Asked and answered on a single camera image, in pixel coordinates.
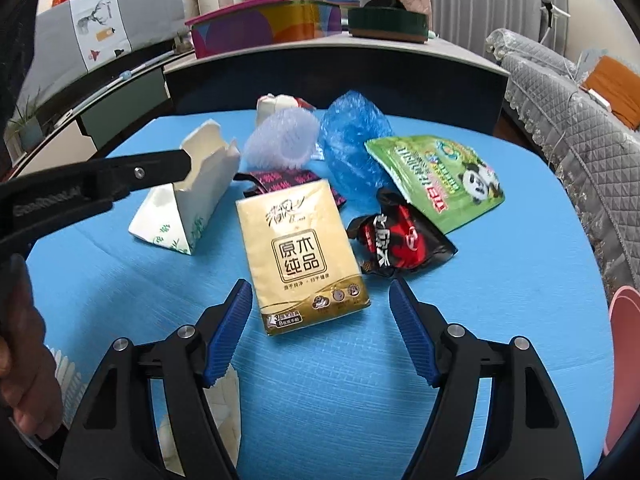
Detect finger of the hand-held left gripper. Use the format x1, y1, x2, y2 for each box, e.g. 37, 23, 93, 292
81, 148, 194, 204

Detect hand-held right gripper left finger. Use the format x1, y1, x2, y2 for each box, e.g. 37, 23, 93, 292
56, 279, 254, 480

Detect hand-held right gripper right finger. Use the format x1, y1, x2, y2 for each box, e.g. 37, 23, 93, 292
388, 278, 586, 480

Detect torn white paper carton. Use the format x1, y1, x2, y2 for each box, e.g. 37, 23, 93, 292
128, 119, 242, 256

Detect black red snack wrapper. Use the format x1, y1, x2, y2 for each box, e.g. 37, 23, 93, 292
346, 187, 459, 277

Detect gold tissue pack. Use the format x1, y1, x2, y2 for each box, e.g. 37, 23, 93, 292
235, 182, 372, 337

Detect black pink wrapper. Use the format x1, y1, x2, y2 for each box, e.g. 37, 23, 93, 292
235, 169, 347, 211

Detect lavender foam net sleeve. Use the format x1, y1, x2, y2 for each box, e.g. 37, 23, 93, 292
243, 108, 321, 171

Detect red white small carton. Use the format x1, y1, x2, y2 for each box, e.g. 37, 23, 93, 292
256, 93, 317, 128

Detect green panda print pouch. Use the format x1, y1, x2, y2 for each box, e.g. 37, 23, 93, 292
364, 134, 506, 235

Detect blue plastic bag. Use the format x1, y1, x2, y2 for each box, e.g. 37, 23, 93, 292
318, 90, 401, 206

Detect pink plastic basin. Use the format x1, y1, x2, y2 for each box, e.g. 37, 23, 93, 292
602, 285, 640, 458

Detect person's left hand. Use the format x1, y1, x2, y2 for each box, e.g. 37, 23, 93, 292
0, 254, 68, 433

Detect white crumpled paper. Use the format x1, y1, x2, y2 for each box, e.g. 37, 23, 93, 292
159, 365, 242, 466

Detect thin potted plant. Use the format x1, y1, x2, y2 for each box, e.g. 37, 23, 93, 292
5, 95, 48, 151

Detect blue mat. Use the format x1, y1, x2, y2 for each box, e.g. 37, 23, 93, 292
25, 110, 616, 480

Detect grey television dust cover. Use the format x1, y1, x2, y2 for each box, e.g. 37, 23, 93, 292
32, 0, 188, 98

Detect colourful storage box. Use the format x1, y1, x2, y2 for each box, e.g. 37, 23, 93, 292
185, 0, 343, 60

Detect grey covered sofa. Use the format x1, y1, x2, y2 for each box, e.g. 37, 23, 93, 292
485, 27, 640, 301

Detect dark green bowl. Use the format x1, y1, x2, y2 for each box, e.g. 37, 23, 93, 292
347, 4, 432, 44

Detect white flat item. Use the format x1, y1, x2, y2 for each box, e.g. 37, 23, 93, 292
582, 87, 613, 111

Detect orange cushion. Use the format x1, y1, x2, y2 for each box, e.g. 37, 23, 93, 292
580, 55, 640, 131

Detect pink lace basket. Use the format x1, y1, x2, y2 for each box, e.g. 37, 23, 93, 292
369, 0, 432, 17

